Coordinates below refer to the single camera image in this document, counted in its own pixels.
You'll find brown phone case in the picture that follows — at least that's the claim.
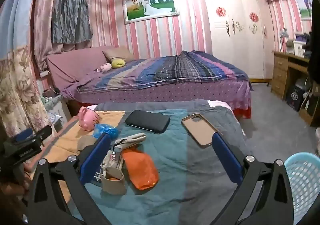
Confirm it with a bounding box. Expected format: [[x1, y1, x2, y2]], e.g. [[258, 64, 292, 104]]
[[181, 113, 220, 149]]

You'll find pink plush toy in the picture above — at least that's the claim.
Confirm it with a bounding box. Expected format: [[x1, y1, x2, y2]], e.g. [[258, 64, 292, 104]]
[[96, 63, 112, 73]]

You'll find white wardrobe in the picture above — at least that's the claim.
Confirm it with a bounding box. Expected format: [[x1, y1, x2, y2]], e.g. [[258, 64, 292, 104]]
[[200, 0, 274, 81]]

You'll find wall poster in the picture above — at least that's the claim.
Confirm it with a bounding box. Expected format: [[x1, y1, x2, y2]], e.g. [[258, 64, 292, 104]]
[[299, 0, 313, 19]]

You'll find black box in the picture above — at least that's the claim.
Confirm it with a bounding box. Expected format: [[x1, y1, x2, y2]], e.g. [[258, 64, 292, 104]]
[[286, 85, 307, 112]]

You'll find wooden desk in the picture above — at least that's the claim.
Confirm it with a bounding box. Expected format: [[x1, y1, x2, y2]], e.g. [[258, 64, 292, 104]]
[[271, 50, 320, 126]]

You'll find black coat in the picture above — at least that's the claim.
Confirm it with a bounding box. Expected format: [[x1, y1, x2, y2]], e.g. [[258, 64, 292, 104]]
[[306, 0, 320, 86]]

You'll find orange cloth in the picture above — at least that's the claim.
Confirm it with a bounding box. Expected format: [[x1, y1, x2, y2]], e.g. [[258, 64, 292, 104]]
[[42, 111, 125, 205]]

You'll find printed snack wrapper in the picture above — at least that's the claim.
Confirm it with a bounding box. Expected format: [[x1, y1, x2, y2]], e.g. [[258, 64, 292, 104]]
[[94, 149, 125, 185]]

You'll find person's left hand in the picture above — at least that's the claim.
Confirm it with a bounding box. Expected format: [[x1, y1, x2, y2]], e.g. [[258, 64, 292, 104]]
[[0, 161, 33, 202]]

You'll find white box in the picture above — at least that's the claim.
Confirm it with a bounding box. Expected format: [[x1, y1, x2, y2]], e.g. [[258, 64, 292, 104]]
[[294, 39, 310, 56]]

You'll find yellow green plush toy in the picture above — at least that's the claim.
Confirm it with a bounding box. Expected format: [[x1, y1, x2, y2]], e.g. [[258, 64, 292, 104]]
[[111, 58, 125, 69]]

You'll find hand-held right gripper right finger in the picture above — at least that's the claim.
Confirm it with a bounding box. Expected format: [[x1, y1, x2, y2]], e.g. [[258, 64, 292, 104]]
[[211, 132, 293, 225]]

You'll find purple bed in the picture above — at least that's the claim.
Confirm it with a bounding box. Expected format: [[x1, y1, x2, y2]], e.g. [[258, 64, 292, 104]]
[[45, 45, 253, 119]]

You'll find white appliance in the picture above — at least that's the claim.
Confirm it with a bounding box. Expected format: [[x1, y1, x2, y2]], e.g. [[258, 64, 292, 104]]
[[297, 78, 313, 91]]

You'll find pink piggy bank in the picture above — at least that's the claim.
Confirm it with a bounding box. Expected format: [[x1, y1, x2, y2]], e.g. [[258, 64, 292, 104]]
[[78, 106, 100, 132]]

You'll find pink window curtain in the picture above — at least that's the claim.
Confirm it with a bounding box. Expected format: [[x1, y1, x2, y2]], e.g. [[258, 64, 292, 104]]
[[34, 0, 100, 71]]

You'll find striped purple blue blanket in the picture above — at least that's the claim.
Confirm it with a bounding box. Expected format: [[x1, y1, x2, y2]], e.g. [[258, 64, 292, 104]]
[[77, 50, 249, 94]]

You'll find desk lamp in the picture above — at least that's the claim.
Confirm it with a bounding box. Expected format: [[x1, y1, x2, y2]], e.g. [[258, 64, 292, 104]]
[[279, 28, 290, 52]]

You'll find blue plastic bag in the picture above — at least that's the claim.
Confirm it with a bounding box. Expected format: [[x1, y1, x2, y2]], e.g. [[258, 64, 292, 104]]
[[92, 123, 118, 141]]

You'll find black wallet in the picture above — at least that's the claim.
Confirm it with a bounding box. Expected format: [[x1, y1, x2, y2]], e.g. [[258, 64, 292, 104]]
[[125, 110, 172, 134]]

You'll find grey hanging cloth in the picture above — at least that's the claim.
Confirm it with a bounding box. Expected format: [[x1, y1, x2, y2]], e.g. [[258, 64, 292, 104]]
[[51, 0, 93, 44]]

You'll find light blue plastic basket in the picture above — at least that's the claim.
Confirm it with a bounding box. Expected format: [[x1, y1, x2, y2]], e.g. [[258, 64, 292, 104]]
[[284, 151, 320, 225]]

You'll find pink white cloth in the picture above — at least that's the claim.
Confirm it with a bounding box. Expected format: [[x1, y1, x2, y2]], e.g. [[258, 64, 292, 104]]
[[207, 100, 248, 136]]

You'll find beige pillow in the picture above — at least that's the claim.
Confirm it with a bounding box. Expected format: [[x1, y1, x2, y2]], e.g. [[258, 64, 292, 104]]
[[102, 46, 135, 63]]

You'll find framed wedding picture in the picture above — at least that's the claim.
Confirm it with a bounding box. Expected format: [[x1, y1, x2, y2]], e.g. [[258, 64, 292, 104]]
[[122, 0, 180, 25]]

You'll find pale green cloth pile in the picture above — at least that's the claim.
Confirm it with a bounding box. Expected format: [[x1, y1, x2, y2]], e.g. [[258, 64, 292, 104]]
[[41, 88, 63, 113]]

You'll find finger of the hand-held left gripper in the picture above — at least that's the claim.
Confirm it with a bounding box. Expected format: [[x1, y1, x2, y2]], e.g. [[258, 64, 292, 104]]
[[10, 128, 33, 143], [29, 125, 53, 141]]

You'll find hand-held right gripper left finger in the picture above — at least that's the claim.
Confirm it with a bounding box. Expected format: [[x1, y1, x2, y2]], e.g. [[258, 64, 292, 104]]
[[24, 133, 113, 225]]

